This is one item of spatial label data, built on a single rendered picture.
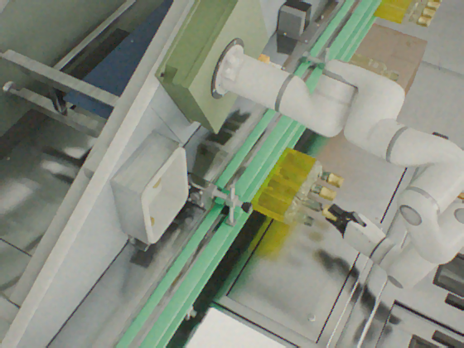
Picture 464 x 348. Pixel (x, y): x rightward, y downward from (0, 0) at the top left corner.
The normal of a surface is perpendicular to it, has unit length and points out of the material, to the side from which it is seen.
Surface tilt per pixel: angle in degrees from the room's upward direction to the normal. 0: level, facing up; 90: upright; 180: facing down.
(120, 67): 90
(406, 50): 89
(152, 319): 90
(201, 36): 90
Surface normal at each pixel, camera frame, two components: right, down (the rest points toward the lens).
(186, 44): -0.19, -0.26
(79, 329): 0.01, -0.61
